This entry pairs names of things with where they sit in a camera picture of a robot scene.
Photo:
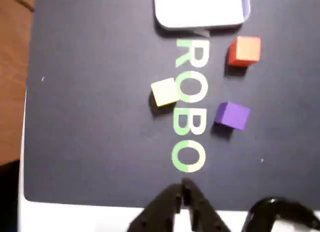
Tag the black table clamp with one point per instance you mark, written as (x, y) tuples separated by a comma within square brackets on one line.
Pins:
[(275, 205)]

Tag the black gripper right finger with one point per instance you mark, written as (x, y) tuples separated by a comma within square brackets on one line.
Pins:
[(200, 214)]

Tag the purple cube block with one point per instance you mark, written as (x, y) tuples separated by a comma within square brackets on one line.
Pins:
[(232, 116)]

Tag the orange cube block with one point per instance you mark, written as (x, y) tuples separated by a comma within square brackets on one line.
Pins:
[(246, 50)]

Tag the black WOWROBO printed mat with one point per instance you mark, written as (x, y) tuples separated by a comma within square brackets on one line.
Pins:
[(100, 141)]

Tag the pale lavender rectangular tray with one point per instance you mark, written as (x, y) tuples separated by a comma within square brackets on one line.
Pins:
[(200, 9)]

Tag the yellow cube block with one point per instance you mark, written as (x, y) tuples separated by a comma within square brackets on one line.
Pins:
[(165, 93)]

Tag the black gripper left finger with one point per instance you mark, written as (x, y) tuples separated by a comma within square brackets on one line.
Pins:
[(160, 212)]

